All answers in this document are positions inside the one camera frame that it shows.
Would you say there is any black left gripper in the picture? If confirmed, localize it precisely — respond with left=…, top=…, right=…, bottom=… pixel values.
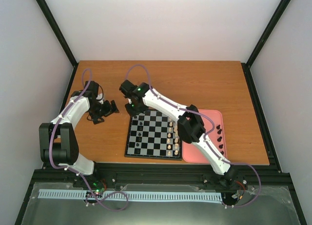
left=88, top=100, right=119, bottom=124

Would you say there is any black and white chessboard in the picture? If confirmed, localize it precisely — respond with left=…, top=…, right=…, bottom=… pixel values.
left=124, top=109, right=182, bottom=161

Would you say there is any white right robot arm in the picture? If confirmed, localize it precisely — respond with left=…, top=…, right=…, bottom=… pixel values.
left=119, top=80, right=237, bottom=189

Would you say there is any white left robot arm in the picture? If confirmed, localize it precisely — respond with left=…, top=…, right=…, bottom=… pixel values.
left=39, top=81, right=119, bottom=187

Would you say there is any pink plastic tray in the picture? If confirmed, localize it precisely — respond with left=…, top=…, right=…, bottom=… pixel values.
left=181, top=109, right=228, bottom=164

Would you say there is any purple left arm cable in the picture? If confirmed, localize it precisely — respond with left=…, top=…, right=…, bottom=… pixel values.
left=48, top=68, right=129, bottom=212

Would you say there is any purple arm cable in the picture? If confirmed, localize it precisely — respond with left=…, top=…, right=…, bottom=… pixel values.
left=48, top=68, right=129, bottom=212
left=124, top=64, right=262, bottom=209

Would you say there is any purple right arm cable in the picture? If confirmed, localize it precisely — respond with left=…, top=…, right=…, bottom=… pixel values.
left=124, top=64, right=262, bottom=209

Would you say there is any light blue cable duct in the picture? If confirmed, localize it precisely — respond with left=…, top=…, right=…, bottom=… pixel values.
left=38, top=189, right=222, bottom=204

